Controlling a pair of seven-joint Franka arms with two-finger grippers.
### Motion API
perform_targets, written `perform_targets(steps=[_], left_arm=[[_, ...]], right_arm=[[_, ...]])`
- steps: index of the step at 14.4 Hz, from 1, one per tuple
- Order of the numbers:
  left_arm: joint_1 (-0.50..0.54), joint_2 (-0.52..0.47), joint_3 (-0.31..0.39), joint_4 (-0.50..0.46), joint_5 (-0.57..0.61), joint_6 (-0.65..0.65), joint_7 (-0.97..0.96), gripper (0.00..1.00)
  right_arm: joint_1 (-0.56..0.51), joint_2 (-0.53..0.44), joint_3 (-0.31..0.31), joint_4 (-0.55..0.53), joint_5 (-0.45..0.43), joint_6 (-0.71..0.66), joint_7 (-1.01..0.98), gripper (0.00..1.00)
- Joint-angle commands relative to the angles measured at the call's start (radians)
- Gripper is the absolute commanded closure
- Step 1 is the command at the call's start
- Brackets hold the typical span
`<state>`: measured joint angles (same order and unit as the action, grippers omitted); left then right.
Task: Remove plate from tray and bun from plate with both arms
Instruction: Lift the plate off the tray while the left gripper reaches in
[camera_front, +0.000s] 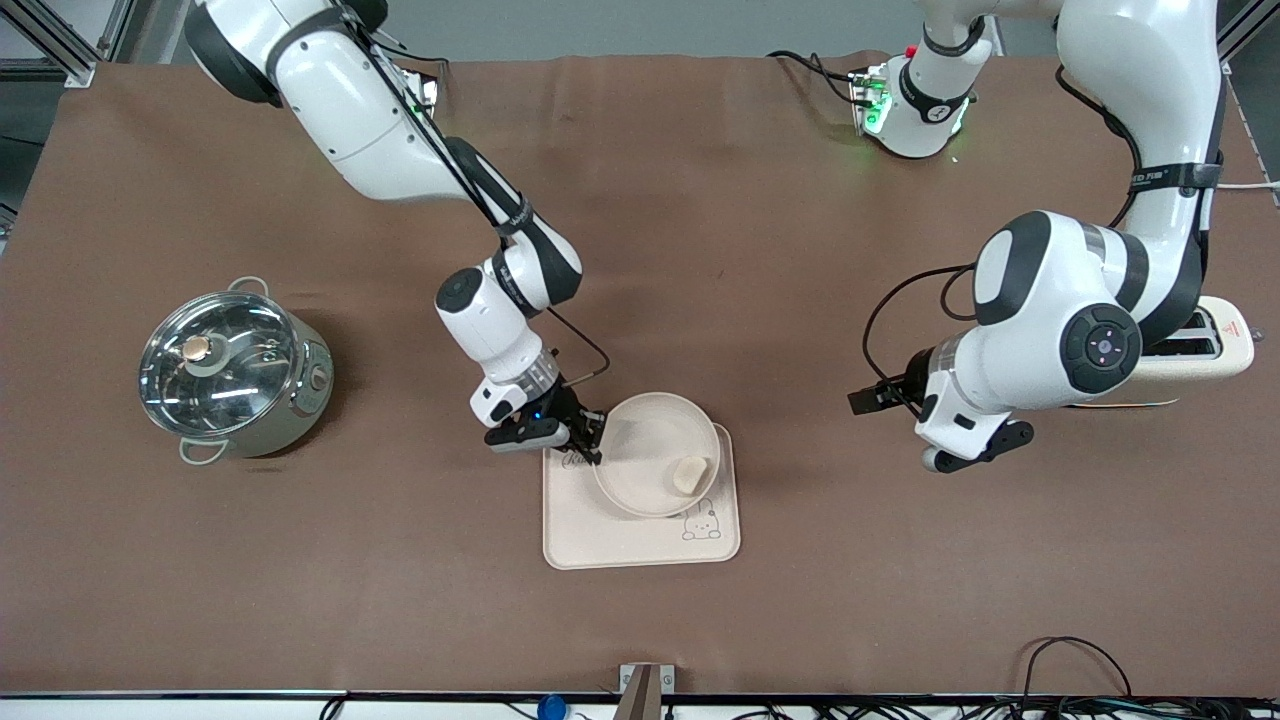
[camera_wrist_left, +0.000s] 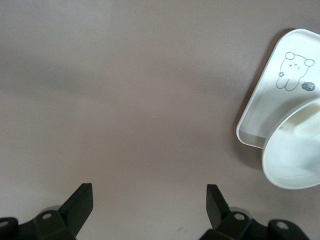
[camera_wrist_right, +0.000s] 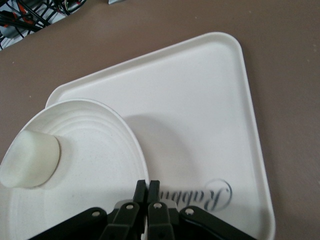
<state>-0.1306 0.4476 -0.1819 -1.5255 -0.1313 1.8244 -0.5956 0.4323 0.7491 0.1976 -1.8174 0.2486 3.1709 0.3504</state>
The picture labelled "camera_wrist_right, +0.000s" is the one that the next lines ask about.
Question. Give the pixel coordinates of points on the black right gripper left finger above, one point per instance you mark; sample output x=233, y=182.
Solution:
x=120, y=222

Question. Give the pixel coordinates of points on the brown table mat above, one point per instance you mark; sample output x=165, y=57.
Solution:
x=275, y=25

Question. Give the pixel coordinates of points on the white steamed bun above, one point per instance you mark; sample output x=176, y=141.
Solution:
x=27, y=160

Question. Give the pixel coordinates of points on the cream round plate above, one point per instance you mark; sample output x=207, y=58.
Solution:
x=100, y=175

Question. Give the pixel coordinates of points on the cream rabbit print tray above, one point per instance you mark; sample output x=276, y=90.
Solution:
x=200, y=112

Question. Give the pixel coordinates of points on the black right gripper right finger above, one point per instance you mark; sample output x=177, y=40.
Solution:
x=162, y=222

